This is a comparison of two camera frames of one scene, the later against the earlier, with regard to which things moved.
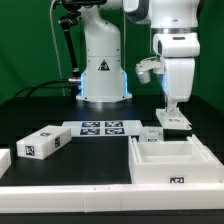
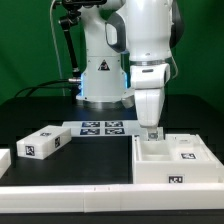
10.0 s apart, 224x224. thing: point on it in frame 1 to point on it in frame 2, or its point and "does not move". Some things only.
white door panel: [173, 120] to [188, 147]
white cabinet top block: [44, 142] does not move
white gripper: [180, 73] to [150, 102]
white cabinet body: [173, 163] does not move
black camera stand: [69, 21] does not move
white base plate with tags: [105, 128] does not move
